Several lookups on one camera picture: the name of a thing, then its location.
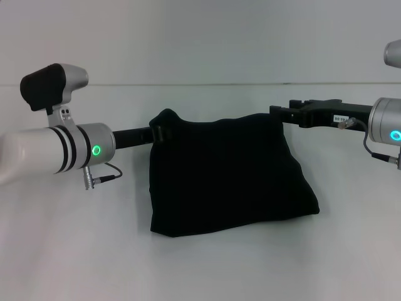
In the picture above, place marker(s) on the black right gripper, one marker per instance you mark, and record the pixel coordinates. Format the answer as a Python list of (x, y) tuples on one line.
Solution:
[(338, 113)]

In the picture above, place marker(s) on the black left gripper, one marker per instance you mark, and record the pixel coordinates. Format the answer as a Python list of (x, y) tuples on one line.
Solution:
[(133, 136)]

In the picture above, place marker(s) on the black shirt with FREE print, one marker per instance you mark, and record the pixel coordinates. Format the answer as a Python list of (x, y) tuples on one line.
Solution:
[(232, 175)]

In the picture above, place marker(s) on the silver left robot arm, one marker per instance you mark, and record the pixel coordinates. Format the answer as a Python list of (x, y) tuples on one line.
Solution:
[(56, 150)]

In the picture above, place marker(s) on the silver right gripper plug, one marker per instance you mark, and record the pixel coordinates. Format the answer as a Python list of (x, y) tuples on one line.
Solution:
[(346, 123)]

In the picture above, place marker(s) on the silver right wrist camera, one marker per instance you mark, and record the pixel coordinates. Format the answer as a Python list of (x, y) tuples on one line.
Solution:
[(393, 53)]

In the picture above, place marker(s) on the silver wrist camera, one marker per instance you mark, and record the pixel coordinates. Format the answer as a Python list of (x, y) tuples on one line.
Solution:
[(53, 87), (393, 53)]

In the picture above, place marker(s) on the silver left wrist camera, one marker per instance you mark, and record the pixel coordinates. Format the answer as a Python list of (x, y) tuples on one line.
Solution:
[(53, 87)]

